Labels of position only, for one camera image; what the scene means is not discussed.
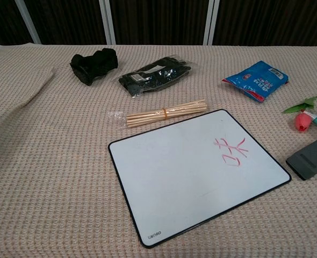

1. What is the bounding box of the dark grey board eraser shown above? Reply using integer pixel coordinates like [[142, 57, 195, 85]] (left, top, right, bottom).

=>
[[285, 133, 317, 181]]

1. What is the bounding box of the bundle of wooden sticks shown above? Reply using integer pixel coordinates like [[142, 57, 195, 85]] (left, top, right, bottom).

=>
[[126, 99, 207, 129]]

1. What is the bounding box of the clear plastic wrapper scrap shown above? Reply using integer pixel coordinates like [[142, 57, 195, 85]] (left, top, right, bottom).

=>
[[107, 109, 128, 122]]

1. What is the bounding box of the clear bag of black parts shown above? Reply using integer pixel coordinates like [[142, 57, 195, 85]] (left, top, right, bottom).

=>
[[117, 55, 194, 98]]

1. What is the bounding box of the black crumpled cloth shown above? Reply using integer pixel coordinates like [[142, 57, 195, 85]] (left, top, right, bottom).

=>
[[69, 47, 119, 87]]

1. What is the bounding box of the beige waffle tablecloth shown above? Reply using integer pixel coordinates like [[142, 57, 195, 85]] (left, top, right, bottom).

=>
[[0, 44, 317, 258]]

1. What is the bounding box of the blue snack bag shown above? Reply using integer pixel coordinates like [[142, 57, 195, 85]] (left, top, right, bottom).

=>
[[222, 60, 290, 104]]

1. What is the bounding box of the red artificial tulip green stem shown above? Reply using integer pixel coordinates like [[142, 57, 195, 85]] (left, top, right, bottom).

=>
[[281, 91, 317, 133]]

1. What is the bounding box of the white board with black frame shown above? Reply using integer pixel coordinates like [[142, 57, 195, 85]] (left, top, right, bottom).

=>
[[107, 109, 292, 248]]

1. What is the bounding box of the white partition post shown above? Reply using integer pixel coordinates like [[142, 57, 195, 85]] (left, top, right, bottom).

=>
[[98, 0, 117, 45], [15, 0, 42, 45], [203, 0, 220, 45]]

